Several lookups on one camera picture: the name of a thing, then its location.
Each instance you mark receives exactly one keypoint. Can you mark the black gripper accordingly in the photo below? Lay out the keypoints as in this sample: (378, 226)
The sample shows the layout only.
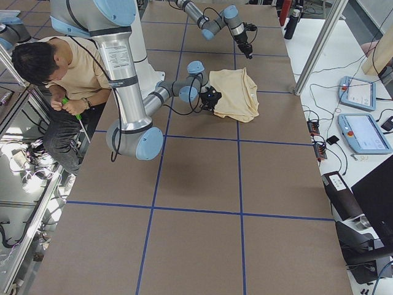
(205, 99)
(241, 39)

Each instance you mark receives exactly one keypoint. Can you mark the cream long-sleeve printed shirt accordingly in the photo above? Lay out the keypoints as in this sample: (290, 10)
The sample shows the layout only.
(239, 94)

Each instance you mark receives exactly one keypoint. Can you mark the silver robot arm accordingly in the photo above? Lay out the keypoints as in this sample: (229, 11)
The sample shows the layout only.
(108, 23)
(211, 22)

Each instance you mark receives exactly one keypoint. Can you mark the black water bottle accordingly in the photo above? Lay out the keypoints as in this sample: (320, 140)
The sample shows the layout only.
(292, 24)

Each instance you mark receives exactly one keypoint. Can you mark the red bottle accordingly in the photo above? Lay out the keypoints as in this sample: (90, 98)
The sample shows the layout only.
(284, 11)

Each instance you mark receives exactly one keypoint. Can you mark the black orange electronics module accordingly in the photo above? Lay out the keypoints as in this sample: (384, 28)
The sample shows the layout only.
(319, 143)

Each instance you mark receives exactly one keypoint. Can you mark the far blue teach pendant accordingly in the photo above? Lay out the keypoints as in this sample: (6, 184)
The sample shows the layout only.
(357, 93)

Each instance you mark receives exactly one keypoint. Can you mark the blue teach pendant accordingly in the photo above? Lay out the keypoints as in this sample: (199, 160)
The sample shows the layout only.
(363, 134)
(357, 93)

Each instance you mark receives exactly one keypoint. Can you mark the seated person in beige shirt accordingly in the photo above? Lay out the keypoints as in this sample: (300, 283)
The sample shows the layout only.
(68, 67)

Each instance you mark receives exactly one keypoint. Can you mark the near blue teach pendant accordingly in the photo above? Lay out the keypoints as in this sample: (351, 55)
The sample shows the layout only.
(363, 134)

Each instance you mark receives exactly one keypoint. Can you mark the black box with label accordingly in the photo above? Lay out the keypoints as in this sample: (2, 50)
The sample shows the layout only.
(341, 196)

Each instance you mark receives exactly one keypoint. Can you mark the black monitor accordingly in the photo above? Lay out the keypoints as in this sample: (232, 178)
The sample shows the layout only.
(374, 195)

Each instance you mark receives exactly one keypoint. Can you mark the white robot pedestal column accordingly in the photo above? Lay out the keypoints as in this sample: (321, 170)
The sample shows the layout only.
(148, 77)

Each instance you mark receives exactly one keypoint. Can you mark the aluminium frame post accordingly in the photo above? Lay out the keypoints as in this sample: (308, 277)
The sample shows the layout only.
(326, 30)

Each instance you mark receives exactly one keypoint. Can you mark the green handled screwdriver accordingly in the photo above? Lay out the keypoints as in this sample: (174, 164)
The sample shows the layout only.
(79, 118)

